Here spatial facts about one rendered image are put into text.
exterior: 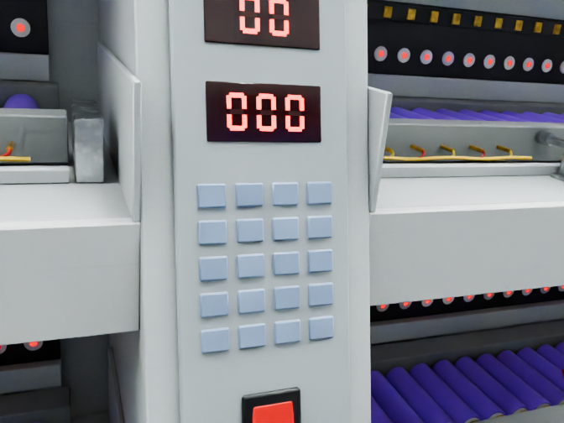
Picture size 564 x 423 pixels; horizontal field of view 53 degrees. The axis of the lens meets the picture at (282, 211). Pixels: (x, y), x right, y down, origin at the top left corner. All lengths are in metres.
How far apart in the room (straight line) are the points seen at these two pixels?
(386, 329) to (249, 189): 0.27
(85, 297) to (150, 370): 0.04
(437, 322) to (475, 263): 0.21
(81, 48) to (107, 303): 0.23
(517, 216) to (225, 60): 0.16
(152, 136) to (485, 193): 0.17
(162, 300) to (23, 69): 0.21
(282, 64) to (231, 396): 0.13
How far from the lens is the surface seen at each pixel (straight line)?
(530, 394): 0.46
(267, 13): 0.23
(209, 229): 0.21
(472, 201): 0.28
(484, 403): 0.44
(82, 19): 0.43
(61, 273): 0.22
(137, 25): 0.22
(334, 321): 0.24
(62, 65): 0.42
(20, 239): 0.21
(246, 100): 0.22
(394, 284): 0.26
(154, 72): 0.22
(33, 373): 0.40
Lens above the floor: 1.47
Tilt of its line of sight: 3 degrees down
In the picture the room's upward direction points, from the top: 1 degrees counter-clockwise
